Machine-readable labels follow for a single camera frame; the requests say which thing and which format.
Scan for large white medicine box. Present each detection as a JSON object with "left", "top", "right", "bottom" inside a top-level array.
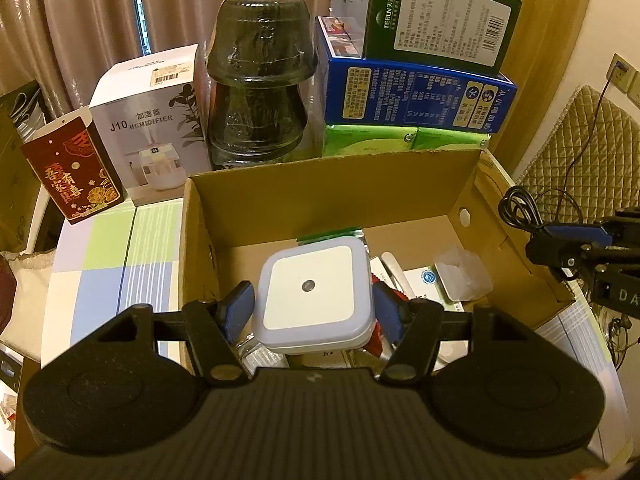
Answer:
[{"left": 402, "top": 267, "right": 472, "bottom": 312}]

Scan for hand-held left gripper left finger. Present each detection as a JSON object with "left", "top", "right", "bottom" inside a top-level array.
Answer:
[{"left": 75, "top": 281, "right": 254, "bottom": 386}]

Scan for dark green box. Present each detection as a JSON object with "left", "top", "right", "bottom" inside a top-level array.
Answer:
[{"left": 362, "top": 0, "right": 524, "bottom": 79}]

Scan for yellow-brown wooden panel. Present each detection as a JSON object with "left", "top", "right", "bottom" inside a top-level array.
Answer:
[{"left": 467, "top": 0, "right": 599, "bottom": 177}]

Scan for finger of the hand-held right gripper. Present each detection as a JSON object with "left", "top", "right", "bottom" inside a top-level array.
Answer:
[
  {"left": 526, "top": 232, "right": 640, "bottom": 281},
  {"left": 542, "top": 207, "right": 640, "bottom": 248}
]

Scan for brown cardboard carton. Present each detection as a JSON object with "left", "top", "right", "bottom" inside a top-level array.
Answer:
[{"left": 0, "top": 104, "right": 44, "bottom": 252}]

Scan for brown cardboard box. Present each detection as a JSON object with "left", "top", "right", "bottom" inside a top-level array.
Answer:
[{"left": 179, "top": 148, "right": 591, "bottom": 377}]

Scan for black cable coil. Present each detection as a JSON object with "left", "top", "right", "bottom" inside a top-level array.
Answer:
[{"left": 499, "top": 185, "right": 587, "bottom": 234}]

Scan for wall socket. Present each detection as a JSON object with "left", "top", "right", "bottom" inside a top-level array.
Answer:
[{"left": 609, "top": 53, "right": 640, "bottom": 102}]

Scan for red gift box gold print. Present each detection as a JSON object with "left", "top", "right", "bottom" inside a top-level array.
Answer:
[{"left": 20, "top": 113, "right": 125, "bottom": 226}]

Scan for stacked dark glass bowls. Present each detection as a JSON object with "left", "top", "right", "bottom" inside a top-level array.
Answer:
[{"left": 205, "top": 0, "right": 319, "bottom": 172}]

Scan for black and white shopping bag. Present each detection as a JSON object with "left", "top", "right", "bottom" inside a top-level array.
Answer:
[{"left": 0, "top": 79, "right": 49, "bottom": 137}]

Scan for green and white medicine box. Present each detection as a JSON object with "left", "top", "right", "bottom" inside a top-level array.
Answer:
[{"left": 297, "top": 227, "right": 365, "bottom": 247}]

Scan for green tissue pack bundle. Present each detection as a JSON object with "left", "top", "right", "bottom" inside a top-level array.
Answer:
[{"left": 322, "top": 123, "right": 491, "bottom": 159}]

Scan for large blue box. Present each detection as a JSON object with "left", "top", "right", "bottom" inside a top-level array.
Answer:
[{"left": 315, "top": 15, "right": 519, "bottom": 135}]

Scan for black power cable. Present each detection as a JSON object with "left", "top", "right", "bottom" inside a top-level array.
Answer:
[{"left": 564, "top": 66, "right": 617, "bottom": 197}]

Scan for white humidifier box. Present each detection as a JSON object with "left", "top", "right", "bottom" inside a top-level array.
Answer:
[{"left": 89, "top": 43, "right": 214, "bottom": 207}]

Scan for clear plastic box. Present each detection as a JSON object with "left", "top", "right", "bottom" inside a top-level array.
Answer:
[{"left": 433, "top": 245, "right": 494, "bottom": 302}]

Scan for beige curtain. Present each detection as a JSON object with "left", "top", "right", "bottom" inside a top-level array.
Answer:
[{"left": 0, "top": 0, "right": 342, "bottom": 127}]

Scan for white square night light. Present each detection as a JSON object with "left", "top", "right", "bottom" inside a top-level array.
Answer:
[{"left": 252, "top": 237, "right": 374, "bottom": 357}]

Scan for chair with quilted cover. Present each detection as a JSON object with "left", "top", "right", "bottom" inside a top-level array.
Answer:
[{"left": 517, "top": 84, "right": 640, "bottom": 227}]

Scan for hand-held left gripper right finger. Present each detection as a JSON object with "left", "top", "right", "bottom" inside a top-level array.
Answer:
[{"left": 374, "top": 282, "right": 551, "bottom": 385}]

